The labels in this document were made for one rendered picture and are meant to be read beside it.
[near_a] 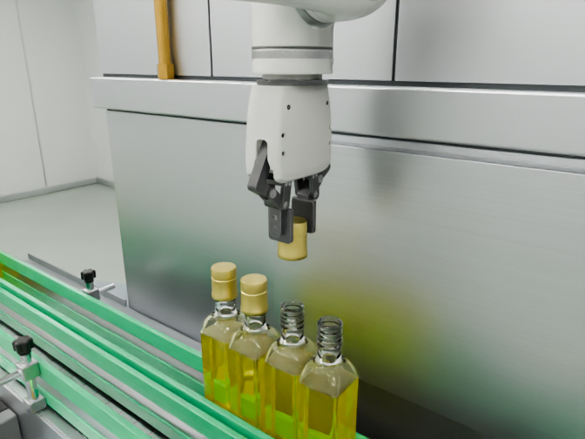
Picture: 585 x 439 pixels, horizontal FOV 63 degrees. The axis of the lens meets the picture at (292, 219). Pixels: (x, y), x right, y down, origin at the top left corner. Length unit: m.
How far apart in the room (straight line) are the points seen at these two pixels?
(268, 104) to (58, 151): 6.46
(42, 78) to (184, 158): 5.93
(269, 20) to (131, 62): 0.53
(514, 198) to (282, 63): 0.28
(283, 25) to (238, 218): 0.42
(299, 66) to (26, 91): 6.28
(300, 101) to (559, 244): 0.30
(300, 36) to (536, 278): 0.35
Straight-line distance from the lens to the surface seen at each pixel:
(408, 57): 0.62
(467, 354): 0.65
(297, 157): 0.50
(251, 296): 0.61
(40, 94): 6.77
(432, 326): 0.65
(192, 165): 0.88
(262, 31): 0.50
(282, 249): 0.55
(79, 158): 7.04
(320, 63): 0.49
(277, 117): 0.48
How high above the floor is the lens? 1.59
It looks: 18 degrees down
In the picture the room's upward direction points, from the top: straight up
